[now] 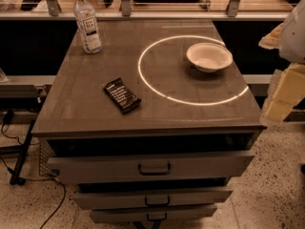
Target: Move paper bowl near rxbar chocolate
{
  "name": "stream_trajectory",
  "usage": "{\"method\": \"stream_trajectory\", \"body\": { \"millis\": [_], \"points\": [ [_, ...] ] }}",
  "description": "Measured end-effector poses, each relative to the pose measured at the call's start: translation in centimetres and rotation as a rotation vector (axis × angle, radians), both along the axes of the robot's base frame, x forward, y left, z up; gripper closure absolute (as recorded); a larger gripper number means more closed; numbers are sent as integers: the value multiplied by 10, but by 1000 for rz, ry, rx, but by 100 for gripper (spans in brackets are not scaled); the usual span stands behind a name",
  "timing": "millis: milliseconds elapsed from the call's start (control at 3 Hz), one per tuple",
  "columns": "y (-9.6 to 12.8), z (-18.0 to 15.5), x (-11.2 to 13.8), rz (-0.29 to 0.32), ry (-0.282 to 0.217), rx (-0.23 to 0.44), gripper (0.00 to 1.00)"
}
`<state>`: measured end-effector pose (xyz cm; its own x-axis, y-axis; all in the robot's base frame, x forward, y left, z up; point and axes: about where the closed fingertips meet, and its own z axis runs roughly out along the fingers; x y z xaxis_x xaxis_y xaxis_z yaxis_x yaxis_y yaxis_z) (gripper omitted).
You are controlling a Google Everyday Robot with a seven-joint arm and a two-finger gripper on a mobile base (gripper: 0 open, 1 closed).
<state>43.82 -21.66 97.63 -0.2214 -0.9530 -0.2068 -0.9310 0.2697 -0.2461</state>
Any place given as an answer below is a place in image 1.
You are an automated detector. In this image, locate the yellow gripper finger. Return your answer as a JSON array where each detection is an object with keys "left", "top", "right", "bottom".
[
  {"left": 261, "top": 63, "right": 305, "bottom": 123},
  {"left": 258, "top": 24, "right": 283, "bottom": 50}
]

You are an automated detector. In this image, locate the black stand leg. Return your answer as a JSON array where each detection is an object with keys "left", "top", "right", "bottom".
[{"left": 10, "top": 120, "right": 34, "bottom": 185}]

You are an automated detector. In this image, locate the clear plastic water bottle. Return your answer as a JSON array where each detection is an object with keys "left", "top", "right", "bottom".
[{"left": 74, "top": 0, "right": 102, "bottom": 53}]

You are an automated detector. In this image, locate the grey drawer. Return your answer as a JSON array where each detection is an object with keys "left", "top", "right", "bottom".
[
  {"left": 73, "top": 187, "right": 233, "bottom": 210},
  {"left": 48, "top": 151, "right": 254, "bottom": 184},
  {"left": 90, "top": 204, "right": 217, "bottom": 223}
]

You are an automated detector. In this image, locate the bottom grey drawer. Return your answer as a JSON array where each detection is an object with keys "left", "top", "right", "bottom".
[{"left": 90, "top": 204, "right": 217, "bottom": 223}]

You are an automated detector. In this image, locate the white paper bowl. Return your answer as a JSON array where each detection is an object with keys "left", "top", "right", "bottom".
[{"left": 187, "top": 43, "right": 233, "bottom": 73}]

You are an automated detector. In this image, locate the black rxbar chocolate wrapper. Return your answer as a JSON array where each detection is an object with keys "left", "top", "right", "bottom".
[{"left": 103, "top": 78, "right": 141, "bottom": 115}]

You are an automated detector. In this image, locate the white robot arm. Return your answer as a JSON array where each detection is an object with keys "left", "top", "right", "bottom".
[{"left": 258, "top": 0, "right": 305, "bottom": 122}]

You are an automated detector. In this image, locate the top grey drawer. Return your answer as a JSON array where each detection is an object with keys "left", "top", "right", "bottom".
[{"left": 48, "top": 151, "right": 254, "bottom": 184}]

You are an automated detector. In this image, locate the middle grey drawer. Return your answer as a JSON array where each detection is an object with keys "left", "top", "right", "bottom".
[{"left": 73, "top": 187, "right": 233, "bottom": 210}]

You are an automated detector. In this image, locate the black floor cable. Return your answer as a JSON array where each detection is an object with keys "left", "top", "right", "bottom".
[{"left": 0, "top": 110, "right": 67, "bottom": 229}]

